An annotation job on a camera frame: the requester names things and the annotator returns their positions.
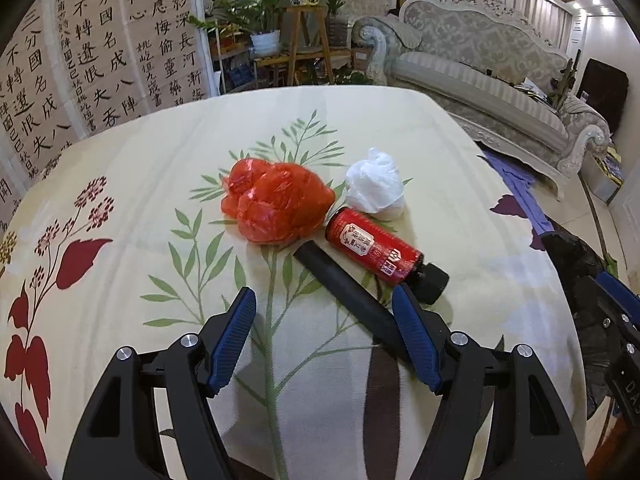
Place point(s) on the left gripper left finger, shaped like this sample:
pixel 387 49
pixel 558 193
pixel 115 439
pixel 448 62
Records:
pixel 118 437

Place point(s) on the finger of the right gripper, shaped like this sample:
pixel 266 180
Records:
pixel 624 296

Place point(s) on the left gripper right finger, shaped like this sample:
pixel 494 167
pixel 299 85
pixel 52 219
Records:
pixel 531 436

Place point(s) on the black tube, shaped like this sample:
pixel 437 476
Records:
pixel 350 294

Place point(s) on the red bottle black cap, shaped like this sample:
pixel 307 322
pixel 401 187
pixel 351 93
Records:
pixel 386 255

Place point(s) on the black bag trash bin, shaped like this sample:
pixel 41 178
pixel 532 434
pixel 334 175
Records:
pixel 576 263

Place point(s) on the green rag on floor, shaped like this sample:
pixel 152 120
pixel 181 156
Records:
pixel 611 265

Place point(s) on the box of books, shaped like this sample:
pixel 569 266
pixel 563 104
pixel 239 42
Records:
pixel 603 174

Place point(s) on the purple floor cloth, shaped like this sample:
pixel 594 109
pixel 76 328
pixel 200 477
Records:
pixel 519 201

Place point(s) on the floral table cloth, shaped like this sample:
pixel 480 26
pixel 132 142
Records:
pixel 125 244

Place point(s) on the toy rifle on sofa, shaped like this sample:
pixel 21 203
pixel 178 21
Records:
pixel 561 87

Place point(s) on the white crumpled plastic bag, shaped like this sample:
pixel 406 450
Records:
pixel 374 187

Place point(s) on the ornate grey sofa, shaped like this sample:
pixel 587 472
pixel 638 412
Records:
pixel 491 71

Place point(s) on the red plastic bag ball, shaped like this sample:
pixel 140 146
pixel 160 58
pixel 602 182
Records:
pixel 275 203

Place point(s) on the small floor plant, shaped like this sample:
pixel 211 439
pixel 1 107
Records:
pixel 347 75

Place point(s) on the calligraphy folding screen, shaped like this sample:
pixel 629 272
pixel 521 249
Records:
pixel 75 68

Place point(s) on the wooden plant stand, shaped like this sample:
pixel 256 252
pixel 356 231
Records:
pixel 306 56

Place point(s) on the plant in white pot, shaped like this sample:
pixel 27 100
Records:
pixel 257 18

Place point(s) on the dark cabinet by wall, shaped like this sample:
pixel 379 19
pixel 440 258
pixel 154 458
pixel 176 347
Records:
pixel 604 88

